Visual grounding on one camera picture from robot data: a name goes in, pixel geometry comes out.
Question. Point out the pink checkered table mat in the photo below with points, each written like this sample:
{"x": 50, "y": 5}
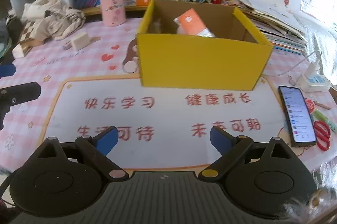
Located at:
{"x": 83, "y": 93}

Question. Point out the black smartphone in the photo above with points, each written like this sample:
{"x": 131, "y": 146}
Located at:
{"x": 298, "y": 118}

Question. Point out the white sponge block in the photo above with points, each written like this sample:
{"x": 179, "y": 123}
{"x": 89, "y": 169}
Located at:
{"x": 80, "y": 41}

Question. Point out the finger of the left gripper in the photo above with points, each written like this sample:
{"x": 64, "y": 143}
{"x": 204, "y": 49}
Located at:
{"x": 7, "y": 70}
{"x": 15, "y": 95}

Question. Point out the white power strip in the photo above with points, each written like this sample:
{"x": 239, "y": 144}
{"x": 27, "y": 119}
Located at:
{"x": 312, "y": 81}

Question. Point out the stack of paper booklets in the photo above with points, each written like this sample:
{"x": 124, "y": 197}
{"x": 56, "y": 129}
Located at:
{"x": 278, "y": 25}

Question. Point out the beige cloth bag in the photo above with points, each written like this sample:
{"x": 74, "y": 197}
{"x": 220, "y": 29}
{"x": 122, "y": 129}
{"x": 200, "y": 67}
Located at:
{"x": 54, "y": 18}

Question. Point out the yellow cardboard box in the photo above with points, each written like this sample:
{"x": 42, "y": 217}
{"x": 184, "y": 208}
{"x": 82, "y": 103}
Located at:
{"x": 233, "y": 59}

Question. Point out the pink cylindrical canister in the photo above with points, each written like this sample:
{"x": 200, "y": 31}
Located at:
{"x": 113, "y": 12}

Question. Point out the wooden chessboard box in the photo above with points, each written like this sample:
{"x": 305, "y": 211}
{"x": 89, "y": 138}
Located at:
{"x": 33, "y": 34}

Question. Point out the orange white usmile box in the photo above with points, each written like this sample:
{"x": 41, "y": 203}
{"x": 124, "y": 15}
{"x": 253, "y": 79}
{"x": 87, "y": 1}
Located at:
{"x": 191, "y": 24}

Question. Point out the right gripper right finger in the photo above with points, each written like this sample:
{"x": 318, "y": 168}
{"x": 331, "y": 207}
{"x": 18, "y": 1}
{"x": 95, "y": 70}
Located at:
{"x": 232, "y": 150}

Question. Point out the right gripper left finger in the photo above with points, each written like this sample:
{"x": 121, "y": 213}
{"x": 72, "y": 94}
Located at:
{"x": 95, "y": 151}

